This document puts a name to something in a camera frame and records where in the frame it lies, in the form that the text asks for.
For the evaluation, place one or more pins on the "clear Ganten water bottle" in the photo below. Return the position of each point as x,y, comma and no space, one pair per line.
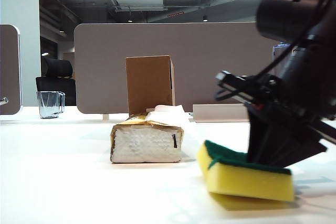
278,53

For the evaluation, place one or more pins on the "white tissue sheet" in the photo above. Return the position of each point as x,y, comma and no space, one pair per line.
168,111

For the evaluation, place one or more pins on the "black office chair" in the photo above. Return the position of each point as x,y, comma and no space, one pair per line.
56,82

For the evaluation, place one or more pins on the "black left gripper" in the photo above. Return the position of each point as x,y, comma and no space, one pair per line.
302,95

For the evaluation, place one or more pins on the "gold wrapped paper tissue pack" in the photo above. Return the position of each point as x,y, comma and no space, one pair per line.
144,145

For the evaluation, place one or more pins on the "white partition foot bracket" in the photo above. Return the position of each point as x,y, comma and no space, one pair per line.
105,117

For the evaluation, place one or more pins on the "narrow brown desk partition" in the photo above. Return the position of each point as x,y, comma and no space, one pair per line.
9,64

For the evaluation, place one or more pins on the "yellow sponge green scouring pad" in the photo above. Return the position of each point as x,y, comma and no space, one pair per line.
249,184

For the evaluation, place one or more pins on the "brown cardboard box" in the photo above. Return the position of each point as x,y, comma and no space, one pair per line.
149,82

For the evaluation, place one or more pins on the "clear glass mug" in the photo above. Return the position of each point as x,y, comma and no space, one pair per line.
48,103

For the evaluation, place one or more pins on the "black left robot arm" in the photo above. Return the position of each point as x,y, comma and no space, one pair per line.
283,14

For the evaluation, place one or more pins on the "wide brown desk partition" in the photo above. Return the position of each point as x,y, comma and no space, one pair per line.
210,58

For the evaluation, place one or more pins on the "red ceiling sign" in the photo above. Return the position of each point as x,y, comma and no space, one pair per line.
175,14

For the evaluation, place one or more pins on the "silver metal hook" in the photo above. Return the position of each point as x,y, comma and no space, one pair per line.
3,101

